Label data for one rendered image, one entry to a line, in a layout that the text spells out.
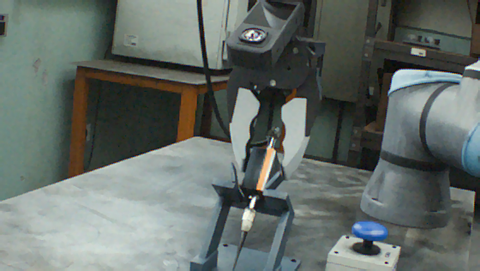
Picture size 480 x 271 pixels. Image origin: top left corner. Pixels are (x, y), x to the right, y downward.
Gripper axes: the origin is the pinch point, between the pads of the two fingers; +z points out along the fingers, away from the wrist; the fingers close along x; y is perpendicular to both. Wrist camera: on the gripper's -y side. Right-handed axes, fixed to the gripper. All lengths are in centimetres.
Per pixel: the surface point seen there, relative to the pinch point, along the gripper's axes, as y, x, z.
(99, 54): 199, 139, 12
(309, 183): 42.1, 2.6, 11.9
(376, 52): 322, 25, -1
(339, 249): -0.8, -9.7, 7.4
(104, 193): 12.7, 26.3, 11.9
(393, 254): 1.1, -15.6, 7.4
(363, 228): -0.5, -11.9, 4.6
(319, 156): 383, 62, 81
